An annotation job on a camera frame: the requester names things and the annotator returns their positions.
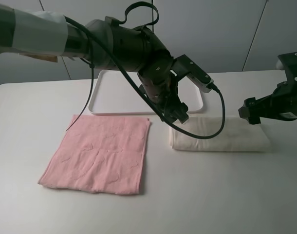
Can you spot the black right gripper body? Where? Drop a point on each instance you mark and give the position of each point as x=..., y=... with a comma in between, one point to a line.
x=257, y=108

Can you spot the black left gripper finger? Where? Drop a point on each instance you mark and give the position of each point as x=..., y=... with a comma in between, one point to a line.
x=178, y=112

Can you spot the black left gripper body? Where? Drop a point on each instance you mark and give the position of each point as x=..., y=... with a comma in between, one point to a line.
x=163, y=94

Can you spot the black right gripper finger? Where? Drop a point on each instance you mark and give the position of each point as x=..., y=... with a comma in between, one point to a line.
x=249, y=111

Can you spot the cream white towel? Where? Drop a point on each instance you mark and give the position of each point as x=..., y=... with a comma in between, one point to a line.
x=237, y=136

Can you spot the pink towel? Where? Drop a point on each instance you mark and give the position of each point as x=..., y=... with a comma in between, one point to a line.
x=100, y=154

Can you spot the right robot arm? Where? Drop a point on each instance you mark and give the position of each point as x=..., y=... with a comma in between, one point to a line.
x=280, y=105

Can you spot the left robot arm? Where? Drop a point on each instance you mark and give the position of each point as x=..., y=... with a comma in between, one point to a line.
x=105, y=44

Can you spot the white rectangular plastic tray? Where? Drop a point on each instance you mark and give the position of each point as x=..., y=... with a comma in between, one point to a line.
x=113, y=95

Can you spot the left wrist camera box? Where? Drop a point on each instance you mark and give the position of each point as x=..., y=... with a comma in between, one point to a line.
x=183, y=66

